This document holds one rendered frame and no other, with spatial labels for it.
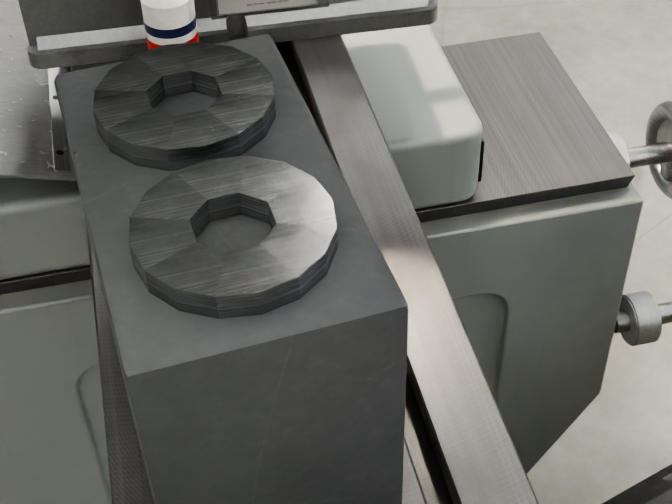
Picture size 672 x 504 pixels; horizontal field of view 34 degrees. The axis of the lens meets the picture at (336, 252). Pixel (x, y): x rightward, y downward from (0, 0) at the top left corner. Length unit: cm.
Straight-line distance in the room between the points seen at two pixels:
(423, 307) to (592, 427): 112
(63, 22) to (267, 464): 53
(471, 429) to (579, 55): 200
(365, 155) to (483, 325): 44
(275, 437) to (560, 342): 81
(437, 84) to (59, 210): 38
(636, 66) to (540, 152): 144
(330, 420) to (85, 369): 66
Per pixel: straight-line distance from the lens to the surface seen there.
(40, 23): 95
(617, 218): 116
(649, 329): 129
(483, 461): 64
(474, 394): 67
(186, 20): 86
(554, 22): 271
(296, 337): 45
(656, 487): 103
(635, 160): 132
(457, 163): 105
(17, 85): 106
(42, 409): 118
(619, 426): 183
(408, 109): 105
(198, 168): 50
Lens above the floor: 142
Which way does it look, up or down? 44 degrees down
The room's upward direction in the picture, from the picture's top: 2 degrees counter-clockwise
